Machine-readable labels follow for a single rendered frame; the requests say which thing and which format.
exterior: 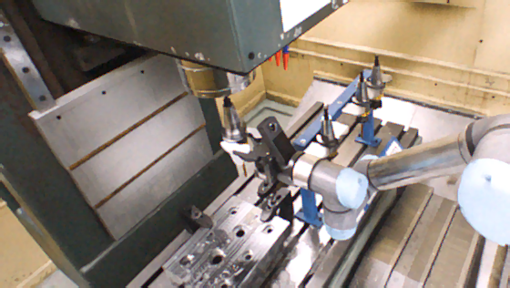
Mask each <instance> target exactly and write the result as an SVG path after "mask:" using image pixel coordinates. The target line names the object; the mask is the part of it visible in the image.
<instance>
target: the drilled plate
mask: <svg viewBox="0 0 510 288"><path fill-rule="evenodd" d="M236 205H237V207H238V208H240V211H238V208H237V207H236ZM261 212H262V210H261V209H259V208H256V206H255V207H254V205H252V204H249V203H247V202H246V201H243V200H241V199H238V198H236V197H234V196H232V197H231V198H230V199H229V200H228V201H227V202H225V203H224V204H223V206H222V207H221V208H220V209H219V210H218V211H217V212H216V213H215V214H213V215H212V217H211V220H212V222H213V223H217V224H216V225H213V228H211V227H210V229H204V227H200V229H199V230H198V231H197V232H196V233H195V234H194V235H193V236H192V237H190V238H189V240H188V241H187V242H186V243H185V244H184V245H183V246H182V247H181V248H179V249H178V251H177V252H176V253H175V254H174V255H173V256H172V257H171V258H170V259H168V261H167V262H166V263H165V264H164V265H163V266H162V267H163V269H164V272H165V274H166V275H167V277H168V278H171V279H172V280H174V281H175V282H176V283H177V284H178V285H180V286H181V287H184V288H215V287H214V286H215V284H214V283H215V281H216V279H219V280H217V282H216V286H218V287H217V288H227V287H229V288H250V286H251V285H252V284H253V282H255V281H256V280H257V278H258V277H259V275H260V273H261V272H262V271H263V269H264V268H265V267H266V264H268V263H269V262H270V260H271V259H272V258H273V256H274V255H275V253H276V251H277V250H279V249H280V247H281V246H282V245H283V243H284V242H285V241H286V239H287V238H288V237H289V235H290V234H291V229H290V225H289V224H288V223H287V222H286V221H283V220H282V219H281V218H279V217H276V216H274V215H273V216H272V217H271V218H270V221H271V222H272V225H271V224H267V222H268V221H267V222H266V224H267V225H266V224H264V222H263V221H261V223H263V224H264V226H266V227H264V226H263V224H260V223H259V224H258V223H257V222H259V220H260V214H261ZM231 214H232V215H231ZM254 214H255V217H254V216H253V215H254ZM240 215H241V216H240ZM250 216H251V217H253V218H251V217H250ZM258 216H259V218H258ZM255 218H256V220H255ZM253 220H254V221H253ZM257 220H258V221H257ZM270 221H269V222H270ZM242 222H243V223H244V224H243V223H242ZM235 224H236V225H235ZM246 224H248V225H246ZM251 225H253V226H251ZM247 226H249V227H247ZM261 226H262V227H263V228H262V227H261ZM255 229H256V230H255ZM251 230H253V231H251ZM261 230H264V232H262V231H261ZM274 230H275V231H274ZM247 232H248V233H247ZM246 233H247V234H246ZM265 233H268V234H269V235H265ZM244 235H245V236H244ZM231 236H232V237H231ZM224 237H225V238H224ZM235 237H236V238H235ZM210 239H211V240H210ZM246 239H247V240H246ZM206 242H208V243H206ZM224 243H225V244H224ZM245 244H246V245H245ZM221 245H222V246H221ZM217 247H219V249H215V250H213V249H214V248H217ZM221 248H223V250H222V249H221ZM245 249H247V250H245ZM212 250H213V251H212ZM224 250H225V251H224ZM243 250H244V251H243ZM255 250H256V251H255ZM210 251H211V252H210ZM193 253H194V254H193ZM225 253H226V254H227V256H226V257H224V256H225V255H226V254H225ZM242 253H243V254H242ZM208 254H209V256H207V255H208ZM255 254H256V255H255ZM257 254H258V255H257ZM184 255H185V256H184ZM190 255H193V256H194V257H195V258H191V256H190ZM197 255H198V256H197ZM252 255H254V257H252ZM207 258H208V259H207ZM225 258H226V259H225ZM239 258H240V259H239ZM224 259H225V260H224ZM235 259H236V260H235ZM179 260H180V261H179ZM194 260H195V261H194ZM207 260H208V261H209V263H207ZM223 260H224V261H223ZM191 261H194V262H191ZM244 261H245V262H244ZM179 263H180V264H182V267H180V265H179ZM221 264H222V265H221ZM185 265H186V266H185ZM187 265H188V267H187ZM213 265H214V266H213ZM216 265H218V266H216ZM234 265H236V266H234ZM210 266H212V267H210ZM215 266H216V268H218V267H219V268H218V269H216V268H215ZM237 266H238V268H237ZM234 267H235V268H234ZM233 268H234V269H233ZM215 270H216V271H215ZM239 270H242V271H240V272H239ZM224 271H228V272H227V273H226V272H224ZM197 272H198V274H199V275H198V274H197ZM236 272H238V273H236ZM229 273H231V274H229ZM234 273H236V274H234ZM204 274H206V275H204ZM205 276H207V277H208V278H207V279H205V278H203V277H205ZM224 276H225V278H223V277H224ZM228 277H230V279H229V280H227V279H228ZM222 278H223V279H222ZM204 279H205V280H204ZM199 280H200V282H201V283H200V282H199ZM204 281H205V282H204ZM198 282H199V283H198ZM209 282H210V285H209ZM229 283H231V285H229Z"/></svg>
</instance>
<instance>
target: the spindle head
mask: <svg viewBox="0 0 510 288"><path fill-rule="evenodd" d="M26 1H27V3H28V5H29V7H30V9H32V11H33V14H34V15H35V16H36V17H37V20H39V21H43V22H47V23H50V25H54V26H60V27H64V28H68V29H71V30H76V31H79V32H82V33H87V34H90V35H91V36H97V37H101V38H104V39H108V40H111V41H115V42H119V43H122V44H126V45H131V46H133V47H136V48H141V49H144V50H147V51H151V52H155V53H159V54H161V55H166V56H170V57H172V58H176V59H180V60H183V61H188V62H190V63H194V64H199V65H202V66H205V67H212V68H216V69H219V71H223V72H227V73H231V74H233V75H238V76H241V77H245V76H246V75H247V74H249V73H250V72H252V71H253V70H254V68H256V67H258V66H259V65H260V64H263V63H264V62H266V61H267V60H268V59H270V58H271V57H273V56H274V54H276V53H278V52H280V51H281V50H282V49H283V48H284V47H286V46H287V45H289V44H291V43H293V42H294V41H295V39H297V38H298V37H300V36H301V35H303V34H305V33H307V32H308V31H309V30H311V29H312V28H313V27H314V26H315V25H317V24H318V23H320V22H321V21H322V20H324V19H325V18H327V17H328V16H329V15H331V14H332V13H334V12H335V11H336V10H338V9H339V8H341V7H342V6H343V5H346V4H348V2H349V1H350V0H348V1H347V2H345V4H344V3H343V0H330V2H329V3H328V4H327V5H325V6H323V7H322V8H320V9H319V10H316V11H315V12H313V13H312V14H311V15H310V16H308V17H307V18H305V19H303V20H301V21H300V22H299V23H298V24H296V25H295V26H293V27H292V28H290V29H289V30H287V31H286V32H284V26H283V19H282V11H281V0H26Z"/></svg>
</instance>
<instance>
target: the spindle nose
mask: <svg viewBox="0 0 510 288"><path fill-rule="evenodd" d="M175 60H176V63H177V66H178V72H179V74H180V77H181V80H182V83H183V86H184V87H186V90H187V91H188V92H189V93H190V94H191V95H193V96H196V97H200V98H208V99H212V98H221V97H226V96H229V95H232V94H236V93H238V92H240V91H241V90H243V89H245V88H246V87H249V86H250V85H251V84H252V82H253V80H254V79H255V77H256V68H254V70H253V71H252V72H250V73H249V74H247V75H246V76H245V77H241V76H238V75H233V74H231V73H227V72H223V71H219V69H216V68H212V67H205V66H202V65H199V64H194V63H190V62H188V61H183V60H180V59H176V58H175Z"/></svg>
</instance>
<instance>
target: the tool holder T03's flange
mask: <svg viewBox="0 0 510 288"><path fill-rule="evenodd" d="M241 122H242V124H243V128H242V130H240V131H238V132H236V133H228V132H226V131H225V128H223V127H221V128H220V132H221V135H223V138H224V141H225V142H227V143H229V144H235V143H240V142H242V141H243V140H244V138H243V137H244V136H245V135H246V136H248V130H247V124H246V122H245V121H244V120H241Z"/></svg>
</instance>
